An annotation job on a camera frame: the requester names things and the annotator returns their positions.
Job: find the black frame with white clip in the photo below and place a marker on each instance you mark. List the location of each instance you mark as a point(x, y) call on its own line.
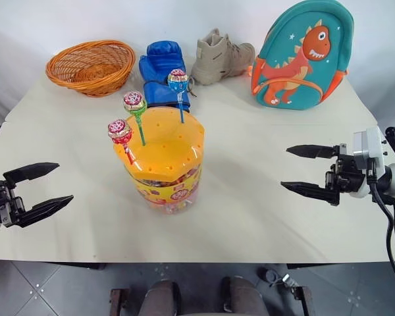
point(291, 288)

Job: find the dark rounded shape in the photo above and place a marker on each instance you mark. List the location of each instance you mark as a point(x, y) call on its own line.
point(242, 296)
point(161, 298)

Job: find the blue boxing glove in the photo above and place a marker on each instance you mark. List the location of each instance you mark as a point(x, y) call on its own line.
point(163, 70)

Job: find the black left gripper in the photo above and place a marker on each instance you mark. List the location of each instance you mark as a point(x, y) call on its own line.
point(0, 202)

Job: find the rusty metal frame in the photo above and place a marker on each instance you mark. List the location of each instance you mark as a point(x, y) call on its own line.
point(118, 301)

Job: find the blue-stick lollipop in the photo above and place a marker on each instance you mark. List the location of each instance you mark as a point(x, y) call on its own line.
point(177, 82)

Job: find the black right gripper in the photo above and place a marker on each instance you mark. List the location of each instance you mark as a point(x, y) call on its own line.
point(345, 174)

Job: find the green-stick lollipop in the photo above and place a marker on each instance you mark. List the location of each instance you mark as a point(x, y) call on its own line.
point(135, 102)

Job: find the teal dinosaur backpack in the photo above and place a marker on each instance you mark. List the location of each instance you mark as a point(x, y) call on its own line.
point(299, 56)

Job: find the dark rounded left shape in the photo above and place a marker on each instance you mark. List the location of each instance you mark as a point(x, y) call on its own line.
point(161, 298)

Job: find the red-stick lollipop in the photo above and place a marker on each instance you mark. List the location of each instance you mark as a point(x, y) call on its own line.
point(119, 132)

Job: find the dark rounded right shape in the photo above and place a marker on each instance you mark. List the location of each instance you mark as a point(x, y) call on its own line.
point(242, 296)

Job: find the yellow lollipop jar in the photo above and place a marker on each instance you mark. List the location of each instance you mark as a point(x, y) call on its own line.
point(166, 158)

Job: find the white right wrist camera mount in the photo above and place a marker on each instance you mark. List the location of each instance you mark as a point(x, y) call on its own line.
point(370, 145)

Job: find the orange wicker basket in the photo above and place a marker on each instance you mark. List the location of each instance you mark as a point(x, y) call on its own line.
point(89, 67)

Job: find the beige high-top shoe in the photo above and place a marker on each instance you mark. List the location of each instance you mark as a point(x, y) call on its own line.
point(219, 59)

